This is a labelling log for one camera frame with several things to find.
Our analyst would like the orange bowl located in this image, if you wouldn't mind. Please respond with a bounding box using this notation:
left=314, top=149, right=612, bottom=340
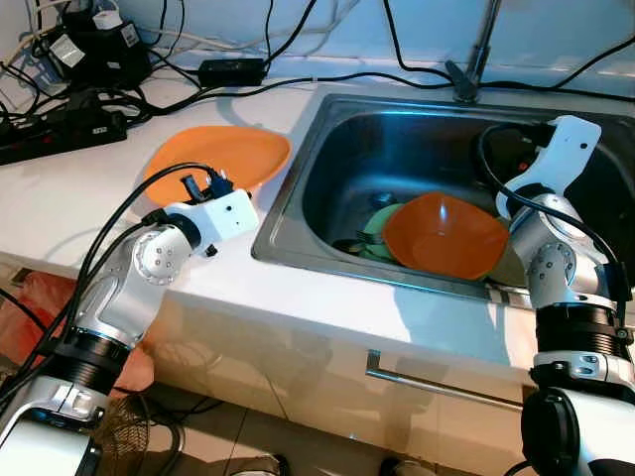
left=382, top=191, right=510, bottom=281

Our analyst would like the orange plate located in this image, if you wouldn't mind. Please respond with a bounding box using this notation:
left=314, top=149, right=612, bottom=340
left=144, top=126, right=292, bottom=204

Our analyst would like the chrome gooseneck faucet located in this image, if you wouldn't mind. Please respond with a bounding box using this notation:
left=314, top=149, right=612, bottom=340
left=444, top=0, right=502, bottom=103

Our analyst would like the black power adapter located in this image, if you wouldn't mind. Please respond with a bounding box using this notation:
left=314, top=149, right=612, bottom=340
left=198, top=58, right=267, bottom=88

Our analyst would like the stainless steel sink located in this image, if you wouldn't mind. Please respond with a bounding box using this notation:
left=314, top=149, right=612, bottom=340
left=251, top=92, right=635, bottom=308

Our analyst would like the green plate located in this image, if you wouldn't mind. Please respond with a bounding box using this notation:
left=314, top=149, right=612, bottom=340
left=357, top=198, right=408, bottom=264

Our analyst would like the black power strip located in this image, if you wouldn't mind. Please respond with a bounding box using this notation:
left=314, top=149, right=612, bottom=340
left=0, top=104, right=128, bottom=167

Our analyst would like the black labelled electronics box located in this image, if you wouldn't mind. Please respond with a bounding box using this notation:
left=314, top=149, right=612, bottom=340
left=40, top=5, right=155, bottom=90

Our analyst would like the floor fan grille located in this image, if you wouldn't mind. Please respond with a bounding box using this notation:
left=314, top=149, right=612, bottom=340
left=94, top=392, right=185, bottom=476

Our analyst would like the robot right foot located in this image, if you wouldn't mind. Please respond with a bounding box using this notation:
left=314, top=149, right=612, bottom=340
left=382, top=456, right=438, bottom=476

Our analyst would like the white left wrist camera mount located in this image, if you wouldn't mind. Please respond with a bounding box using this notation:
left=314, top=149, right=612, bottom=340
left=164, top=188, right=261, bottom=259

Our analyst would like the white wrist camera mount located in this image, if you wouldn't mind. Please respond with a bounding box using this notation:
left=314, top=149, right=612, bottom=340
left=516, top=116, right=603, bottom=199
left=164, top=188, right=261, bottom=259

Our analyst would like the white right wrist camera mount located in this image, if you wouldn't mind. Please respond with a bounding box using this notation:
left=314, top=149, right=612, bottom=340
left=516, top=116, right=603, bottom=199

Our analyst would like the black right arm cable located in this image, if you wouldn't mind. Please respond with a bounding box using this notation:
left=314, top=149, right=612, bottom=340
left=476, top=124, right=621, bottom=298

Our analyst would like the black wall cable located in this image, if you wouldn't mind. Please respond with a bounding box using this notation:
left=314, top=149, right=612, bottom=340
left=382, top=0, right=452, bottom=80

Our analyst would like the long black counter cable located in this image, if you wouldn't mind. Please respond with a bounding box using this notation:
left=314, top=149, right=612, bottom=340
left=119, top=67, right=635, bottom=105

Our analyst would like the long metal drawer handle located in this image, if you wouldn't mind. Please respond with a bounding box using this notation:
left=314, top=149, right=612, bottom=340
left=365, top=349, right=527, bottom=410

